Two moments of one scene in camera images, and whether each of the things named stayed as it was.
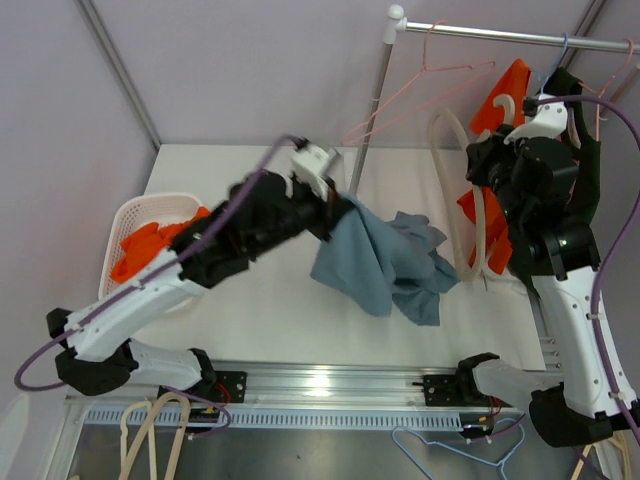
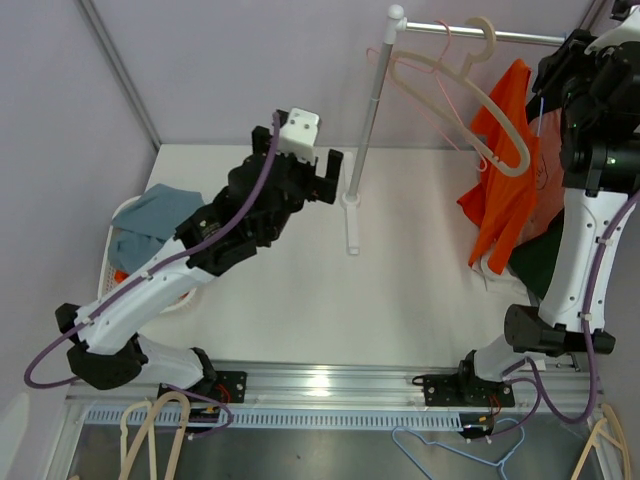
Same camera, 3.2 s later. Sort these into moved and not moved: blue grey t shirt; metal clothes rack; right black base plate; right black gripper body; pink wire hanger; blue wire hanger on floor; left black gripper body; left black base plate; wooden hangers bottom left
Moved: blue grey t shirt; left black gripper body; pink wire hanger; right black gripper body
Not moved: wooden hangers bottom left; blue wire hanger on floor; right black base plate; metal clothes rack; left black base plate
